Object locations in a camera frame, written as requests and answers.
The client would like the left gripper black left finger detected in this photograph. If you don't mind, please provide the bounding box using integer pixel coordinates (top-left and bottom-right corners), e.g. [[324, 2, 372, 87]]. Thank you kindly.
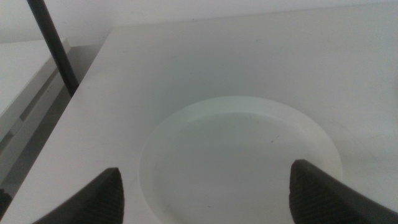
[[30, 167, 125, 224]]

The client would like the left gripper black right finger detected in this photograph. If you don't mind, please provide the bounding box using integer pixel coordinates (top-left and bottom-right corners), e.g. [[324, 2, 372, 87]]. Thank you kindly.
[[289, 159, 398, 224]]

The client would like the white shallow bowl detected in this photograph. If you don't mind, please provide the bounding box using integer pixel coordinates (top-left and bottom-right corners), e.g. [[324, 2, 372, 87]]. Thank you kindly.
[[138, 95, 343, 224]]

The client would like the white side shelf unit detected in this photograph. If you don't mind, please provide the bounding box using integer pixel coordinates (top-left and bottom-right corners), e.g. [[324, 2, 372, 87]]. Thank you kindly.
[[0, 37, 77, 190]]

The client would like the black slanted pole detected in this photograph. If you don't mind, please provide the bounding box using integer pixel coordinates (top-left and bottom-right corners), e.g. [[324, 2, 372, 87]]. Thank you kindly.
[[26, 0, 80, 98]]

